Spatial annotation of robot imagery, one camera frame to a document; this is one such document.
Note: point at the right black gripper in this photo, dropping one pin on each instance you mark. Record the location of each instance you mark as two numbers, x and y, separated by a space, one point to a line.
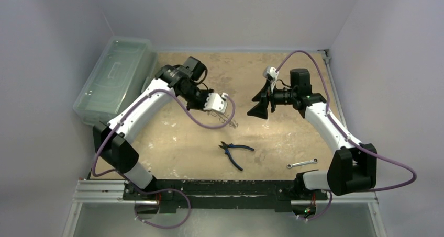
269 99

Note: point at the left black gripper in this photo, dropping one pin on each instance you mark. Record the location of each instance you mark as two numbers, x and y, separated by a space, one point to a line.
200 107

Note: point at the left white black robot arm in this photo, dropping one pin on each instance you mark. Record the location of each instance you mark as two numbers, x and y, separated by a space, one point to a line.
113 139

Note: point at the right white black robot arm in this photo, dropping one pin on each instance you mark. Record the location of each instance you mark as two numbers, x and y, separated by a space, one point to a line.
351 169

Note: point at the translucent green plastic box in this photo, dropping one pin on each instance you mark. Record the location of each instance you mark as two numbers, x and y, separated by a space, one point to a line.
120 75

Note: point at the small silver wrench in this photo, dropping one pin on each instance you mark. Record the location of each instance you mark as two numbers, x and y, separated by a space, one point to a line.
312 161

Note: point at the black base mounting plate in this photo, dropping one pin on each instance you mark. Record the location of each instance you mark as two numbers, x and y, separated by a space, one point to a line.
173 194

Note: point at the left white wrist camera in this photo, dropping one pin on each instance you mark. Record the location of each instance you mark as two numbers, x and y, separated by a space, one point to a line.
216 102

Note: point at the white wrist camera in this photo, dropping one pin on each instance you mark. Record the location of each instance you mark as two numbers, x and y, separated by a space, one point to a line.
271 76
216 102

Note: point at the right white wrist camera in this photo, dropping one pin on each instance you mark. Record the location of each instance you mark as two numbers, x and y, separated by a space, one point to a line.
271 76

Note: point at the aluminium frame rail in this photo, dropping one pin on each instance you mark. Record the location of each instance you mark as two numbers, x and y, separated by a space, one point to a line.
98 209

